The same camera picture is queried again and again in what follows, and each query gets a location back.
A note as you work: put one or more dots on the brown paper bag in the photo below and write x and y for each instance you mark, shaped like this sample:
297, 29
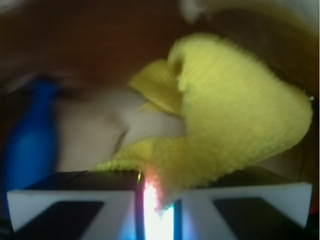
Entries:
92, 48

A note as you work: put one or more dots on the yellow cloth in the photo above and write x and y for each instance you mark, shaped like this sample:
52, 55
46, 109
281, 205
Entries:
235, 110

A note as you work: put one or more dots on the blue plastic bottle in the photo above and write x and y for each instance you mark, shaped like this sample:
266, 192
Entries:
32, 147

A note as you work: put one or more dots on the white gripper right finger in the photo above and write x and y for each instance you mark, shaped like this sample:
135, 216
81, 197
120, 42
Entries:
249, 204

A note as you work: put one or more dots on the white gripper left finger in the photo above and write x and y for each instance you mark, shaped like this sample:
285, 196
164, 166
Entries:
82, 205

